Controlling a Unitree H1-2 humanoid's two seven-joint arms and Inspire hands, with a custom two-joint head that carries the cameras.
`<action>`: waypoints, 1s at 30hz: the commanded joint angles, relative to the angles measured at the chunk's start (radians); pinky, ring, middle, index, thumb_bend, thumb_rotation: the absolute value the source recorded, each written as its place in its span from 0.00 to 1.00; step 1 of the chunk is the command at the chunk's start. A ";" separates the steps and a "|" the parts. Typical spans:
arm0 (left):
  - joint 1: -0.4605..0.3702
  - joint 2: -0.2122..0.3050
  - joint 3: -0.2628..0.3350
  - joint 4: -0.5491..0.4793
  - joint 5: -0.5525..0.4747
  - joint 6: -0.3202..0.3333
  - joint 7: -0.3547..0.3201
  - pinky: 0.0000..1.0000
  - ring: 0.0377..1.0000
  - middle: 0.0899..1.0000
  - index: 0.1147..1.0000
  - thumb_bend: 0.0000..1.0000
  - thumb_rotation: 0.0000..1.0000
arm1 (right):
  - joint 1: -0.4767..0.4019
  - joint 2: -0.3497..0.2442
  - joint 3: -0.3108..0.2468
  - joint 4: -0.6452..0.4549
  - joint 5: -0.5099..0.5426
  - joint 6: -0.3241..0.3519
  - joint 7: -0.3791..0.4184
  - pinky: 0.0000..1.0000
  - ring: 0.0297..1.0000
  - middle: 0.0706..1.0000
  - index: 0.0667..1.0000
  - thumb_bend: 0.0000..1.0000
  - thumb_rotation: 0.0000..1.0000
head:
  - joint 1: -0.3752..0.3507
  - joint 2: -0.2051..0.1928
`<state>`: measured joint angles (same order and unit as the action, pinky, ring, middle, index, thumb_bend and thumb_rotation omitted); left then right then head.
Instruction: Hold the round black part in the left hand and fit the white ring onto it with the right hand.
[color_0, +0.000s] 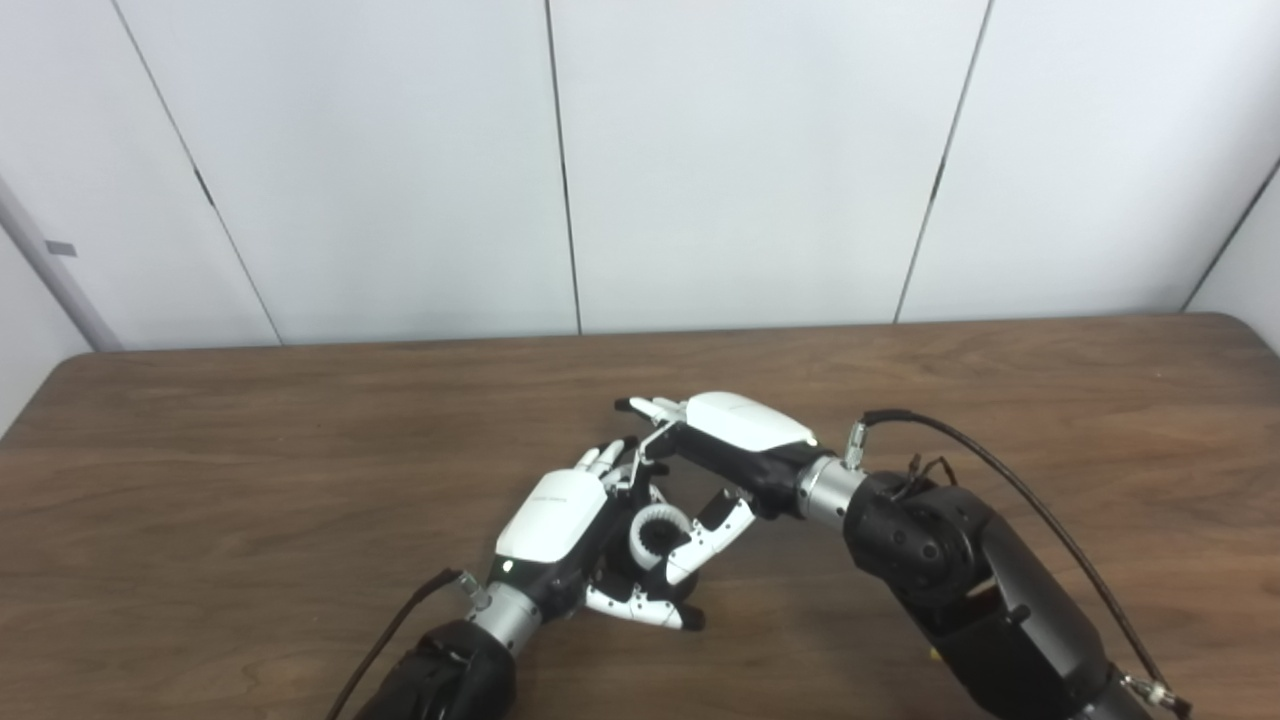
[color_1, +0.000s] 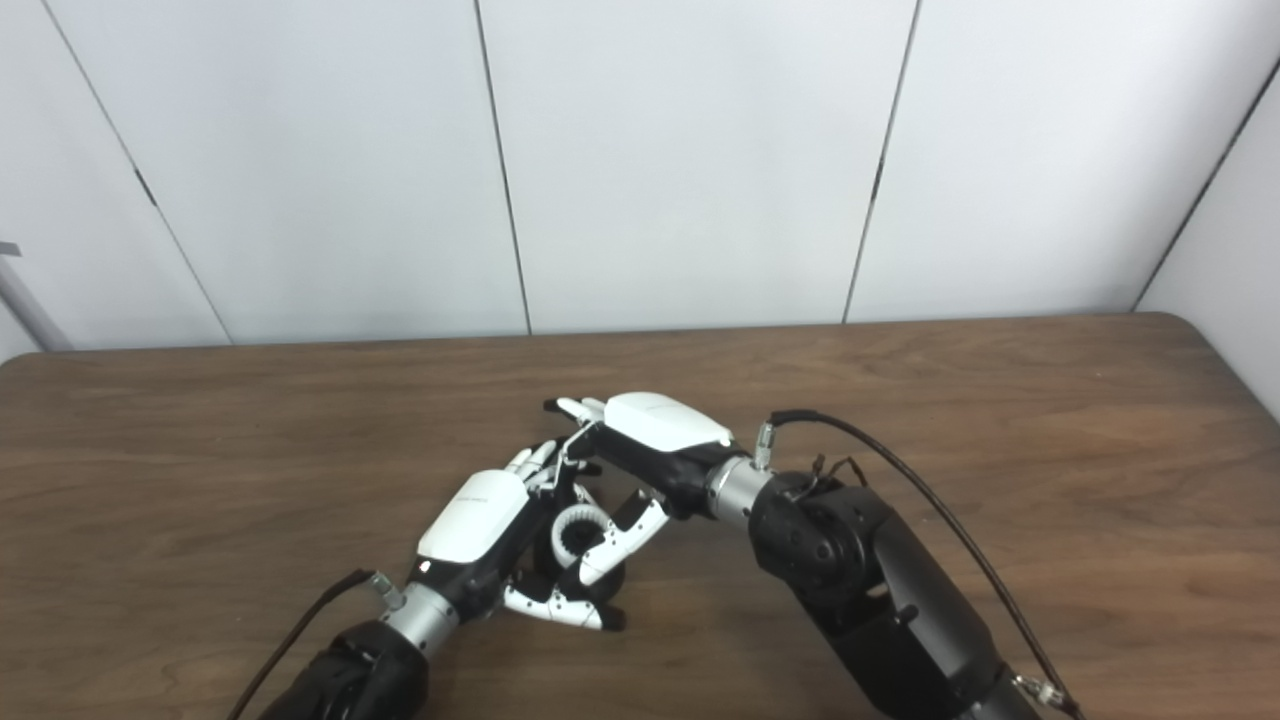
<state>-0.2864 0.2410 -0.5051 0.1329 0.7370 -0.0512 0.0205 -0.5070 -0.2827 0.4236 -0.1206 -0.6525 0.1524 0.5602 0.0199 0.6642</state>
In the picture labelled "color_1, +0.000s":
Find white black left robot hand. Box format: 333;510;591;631
405;440;626;633

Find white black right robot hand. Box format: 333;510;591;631
543;392;751;587

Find round black part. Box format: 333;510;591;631
520;490;628;611

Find white plastic ring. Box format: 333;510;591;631
551;503;619;571

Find grey metal pole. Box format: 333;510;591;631
0;243;73;353

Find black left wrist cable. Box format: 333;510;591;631
228;569;376;720

